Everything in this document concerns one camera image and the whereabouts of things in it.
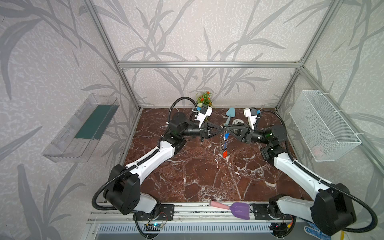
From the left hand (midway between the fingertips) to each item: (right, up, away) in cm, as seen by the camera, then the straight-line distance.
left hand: (223, 129), depth 63 cm
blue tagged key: (+2, -3, +1) cm, 3 cm away
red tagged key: (+1, -11, +3) cm, 12 cm away
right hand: (+2, +1, +1) cm, 3 cm away
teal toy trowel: (+13, +10, +52) cm, 55 cm away
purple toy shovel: (+10, -41, +11) cm, 43 cm away
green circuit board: (-31, -46, +8) cm, 56 cm away
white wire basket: (+44, -2, 0) cm, 44 cm away
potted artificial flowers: (-7, +19, +45) cm, 49 cm away
